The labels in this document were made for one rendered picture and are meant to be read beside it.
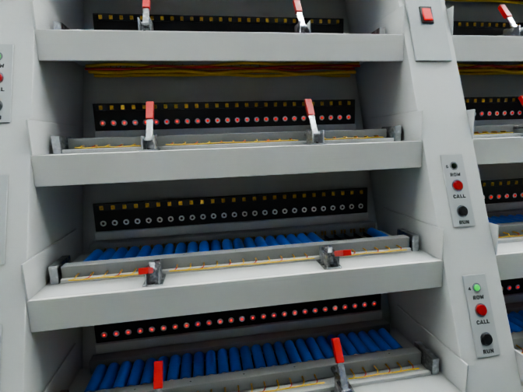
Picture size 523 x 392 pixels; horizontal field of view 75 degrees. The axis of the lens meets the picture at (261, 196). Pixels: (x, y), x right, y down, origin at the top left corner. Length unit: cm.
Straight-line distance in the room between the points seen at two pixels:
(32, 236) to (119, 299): 15
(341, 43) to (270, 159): 25
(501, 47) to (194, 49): 57
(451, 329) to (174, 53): 62
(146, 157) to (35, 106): 18
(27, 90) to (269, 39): 38
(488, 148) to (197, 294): 55
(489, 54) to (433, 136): 22
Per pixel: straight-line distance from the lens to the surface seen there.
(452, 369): 66
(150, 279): 53
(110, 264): 57
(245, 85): 80
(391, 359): 66
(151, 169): 53
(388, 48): 69
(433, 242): 63
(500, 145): 73
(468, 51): 78
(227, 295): 51
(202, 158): 53
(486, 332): 66
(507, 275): 70
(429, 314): 68
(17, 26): 68
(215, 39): 61
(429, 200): 63
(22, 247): 56
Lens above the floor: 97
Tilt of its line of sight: 10 degrees up
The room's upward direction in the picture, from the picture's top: 5 degrees counter-clockwise
